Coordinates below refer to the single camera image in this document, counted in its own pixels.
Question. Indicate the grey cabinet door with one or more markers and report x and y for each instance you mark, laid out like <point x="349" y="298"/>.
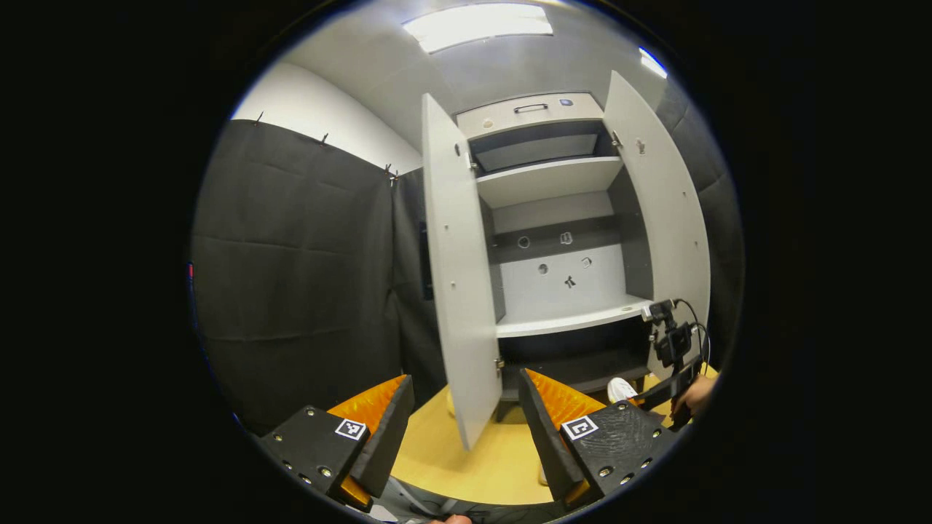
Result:
<point x="666" y="218"/>
<point x="462" y="291"/>

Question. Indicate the grey shoe cabinet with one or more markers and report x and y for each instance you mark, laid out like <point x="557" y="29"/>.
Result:
<point x="561" y="291"/>

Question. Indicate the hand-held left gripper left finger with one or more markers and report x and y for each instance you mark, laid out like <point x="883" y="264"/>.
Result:
<point x="389" y="429"/>

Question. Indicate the light grey cabinet shelf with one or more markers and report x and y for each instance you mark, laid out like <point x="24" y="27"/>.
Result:
<point x="568" y="320"/>
<point x="546" y="178"/>

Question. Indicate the small ceiling light panel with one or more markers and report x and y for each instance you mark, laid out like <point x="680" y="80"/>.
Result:
<point x="653" y="63"/>

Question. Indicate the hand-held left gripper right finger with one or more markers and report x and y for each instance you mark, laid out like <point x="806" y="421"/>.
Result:
<point x="542" y="429"/>

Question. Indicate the grey cabinet drawer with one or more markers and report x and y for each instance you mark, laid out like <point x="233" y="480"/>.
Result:
<point x="495" y="118"/>

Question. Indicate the large ceiling light panel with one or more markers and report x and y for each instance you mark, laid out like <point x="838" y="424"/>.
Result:
<point x="477" y="25"/>

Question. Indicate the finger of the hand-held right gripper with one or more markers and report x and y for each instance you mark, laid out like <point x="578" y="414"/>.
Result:
<point x="655" y="394"/>

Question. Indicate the white striped shoe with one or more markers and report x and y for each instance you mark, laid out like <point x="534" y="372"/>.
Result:
<point x="621" y="389"/>

